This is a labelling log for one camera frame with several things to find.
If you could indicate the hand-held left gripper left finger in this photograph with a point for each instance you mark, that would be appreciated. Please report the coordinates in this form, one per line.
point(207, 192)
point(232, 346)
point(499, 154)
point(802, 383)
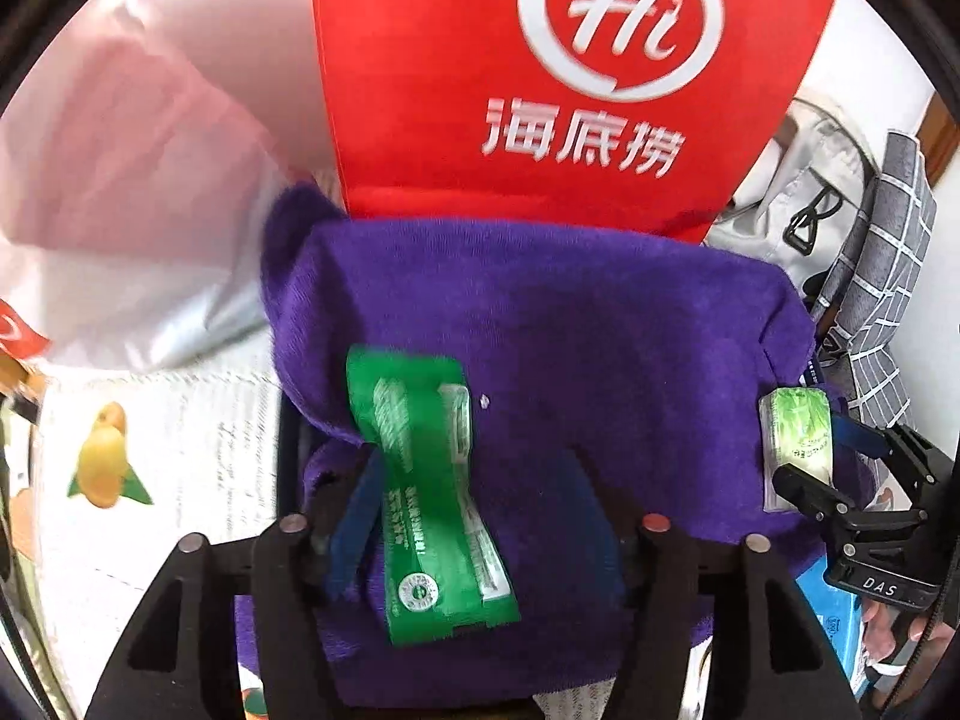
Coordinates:
point(351, 532)

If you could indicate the light green tissue pack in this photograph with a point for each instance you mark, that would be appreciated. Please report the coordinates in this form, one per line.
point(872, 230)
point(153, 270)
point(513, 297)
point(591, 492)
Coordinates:
point(799, 427)

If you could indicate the blue cardboard box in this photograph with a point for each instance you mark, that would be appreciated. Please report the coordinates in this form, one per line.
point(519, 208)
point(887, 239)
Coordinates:
point(825, 615)

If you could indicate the white plastic shopping bag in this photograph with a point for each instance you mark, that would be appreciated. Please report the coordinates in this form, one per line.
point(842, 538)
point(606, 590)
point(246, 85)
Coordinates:
point(150, 165)

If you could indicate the person's right hand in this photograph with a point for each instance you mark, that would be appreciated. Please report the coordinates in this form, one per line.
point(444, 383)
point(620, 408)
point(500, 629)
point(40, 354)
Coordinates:
point(885, 637)

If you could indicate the grey fabric bag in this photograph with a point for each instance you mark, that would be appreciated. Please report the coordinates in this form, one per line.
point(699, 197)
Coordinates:
point(787, 180)

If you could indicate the red paper bag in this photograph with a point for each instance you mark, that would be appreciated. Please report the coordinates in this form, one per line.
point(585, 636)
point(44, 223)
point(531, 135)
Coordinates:
point(420, 90)

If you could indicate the grey checkered cloth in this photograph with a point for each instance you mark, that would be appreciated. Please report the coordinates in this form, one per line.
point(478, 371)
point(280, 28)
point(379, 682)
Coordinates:
point(885, 255)

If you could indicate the green plastic packet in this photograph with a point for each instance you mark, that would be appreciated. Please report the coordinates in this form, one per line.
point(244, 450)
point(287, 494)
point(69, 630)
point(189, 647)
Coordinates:
point(420, 465)

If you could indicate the wooden door frame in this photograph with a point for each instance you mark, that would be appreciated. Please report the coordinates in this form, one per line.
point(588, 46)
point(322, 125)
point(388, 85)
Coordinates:
point(945, 135)

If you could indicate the purple towel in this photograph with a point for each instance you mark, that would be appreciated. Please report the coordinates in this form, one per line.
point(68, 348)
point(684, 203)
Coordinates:
point(600, 330)

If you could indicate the fruit print tablecloth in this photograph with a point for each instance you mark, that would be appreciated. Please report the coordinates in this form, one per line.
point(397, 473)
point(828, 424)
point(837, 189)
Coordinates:
point(187, 465)

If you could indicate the floral fabric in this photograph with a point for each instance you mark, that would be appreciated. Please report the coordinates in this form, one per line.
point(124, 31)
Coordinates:
point(22, 577)

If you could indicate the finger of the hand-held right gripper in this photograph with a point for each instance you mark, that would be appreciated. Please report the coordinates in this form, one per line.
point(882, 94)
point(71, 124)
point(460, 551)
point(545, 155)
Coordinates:
point(862, 439)
point(810, 491)

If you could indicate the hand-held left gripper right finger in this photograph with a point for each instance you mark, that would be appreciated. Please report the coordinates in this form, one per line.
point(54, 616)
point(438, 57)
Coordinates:
point(604, 540)

